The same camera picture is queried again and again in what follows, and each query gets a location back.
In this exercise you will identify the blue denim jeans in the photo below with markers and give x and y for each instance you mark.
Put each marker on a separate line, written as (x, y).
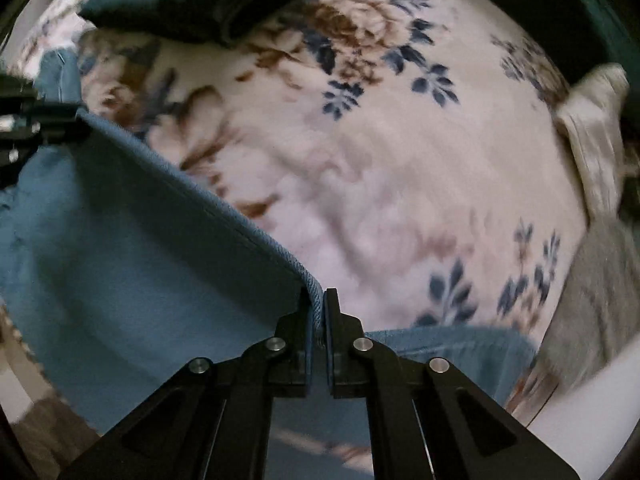
(118, 271)

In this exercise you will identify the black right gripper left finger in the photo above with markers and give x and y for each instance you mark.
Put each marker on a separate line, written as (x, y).
(210, 420)

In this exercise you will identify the cream satin pillow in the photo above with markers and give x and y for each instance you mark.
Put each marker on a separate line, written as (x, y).
(590, 118)

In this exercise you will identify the grey fleece cloth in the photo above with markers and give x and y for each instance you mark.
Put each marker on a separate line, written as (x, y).
(598, 312)

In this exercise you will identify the floral fleece bed blanket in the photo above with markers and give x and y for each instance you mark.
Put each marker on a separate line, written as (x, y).
(403, 152)

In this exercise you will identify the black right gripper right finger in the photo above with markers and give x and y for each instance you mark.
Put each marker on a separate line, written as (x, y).
(428, 420)

